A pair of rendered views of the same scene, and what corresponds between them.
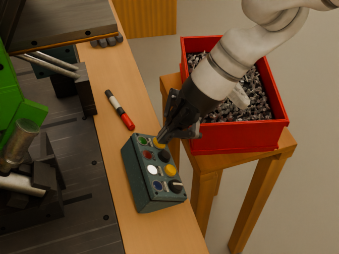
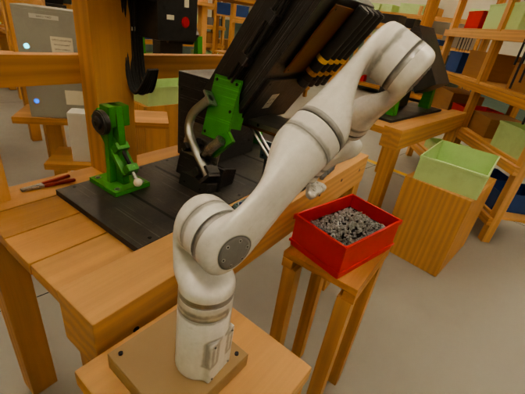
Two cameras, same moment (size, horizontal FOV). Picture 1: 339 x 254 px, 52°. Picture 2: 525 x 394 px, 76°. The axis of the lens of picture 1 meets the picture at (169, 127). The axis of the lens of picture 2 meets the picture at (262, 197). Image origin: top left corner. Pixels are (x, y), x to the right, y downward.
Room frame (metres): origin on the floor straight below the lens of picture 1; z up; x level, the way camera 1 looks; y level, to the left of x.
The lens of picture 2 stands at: (-0.22, -0.70, 1.46)
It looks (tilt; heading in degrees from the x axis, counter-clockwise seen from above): 28 degrees down; 50
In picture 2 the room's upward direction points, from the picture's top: 8 degrees clockwise
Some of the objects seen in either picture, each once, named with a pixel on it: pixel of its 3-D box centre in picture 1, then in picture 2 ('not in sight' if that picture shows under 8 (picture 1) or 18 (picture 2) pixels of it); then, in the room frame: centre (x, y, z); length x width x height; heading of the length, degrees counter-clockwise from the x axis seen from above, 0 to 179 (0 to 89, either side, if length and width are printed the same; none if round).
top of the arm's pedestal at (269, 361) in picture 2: not in sight; (198, 375); (-0.01, -0.34, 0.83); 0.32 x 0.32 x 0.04; 15
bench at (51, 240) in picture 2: not in sight; (216, 257); (0.45, 0.38, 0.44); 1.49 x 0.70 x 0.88; 18
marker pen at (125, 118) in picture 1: (119, 109); not in sight; (0.53, 0.11, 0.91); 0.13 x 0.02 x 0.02; 31
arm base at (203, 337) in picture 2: not in sight; (203, 324); (-0.01, -0.34, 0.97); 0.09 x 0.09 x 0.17; 22
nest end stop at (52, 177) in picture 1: (46, 187); (209, 178); (0.30, 0.22, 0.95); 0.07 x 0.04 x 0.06; 18
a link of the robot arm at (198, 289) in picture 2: not in sight; (209, 252); (-0.01, -0.34, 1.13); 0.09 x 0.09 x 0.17; 4
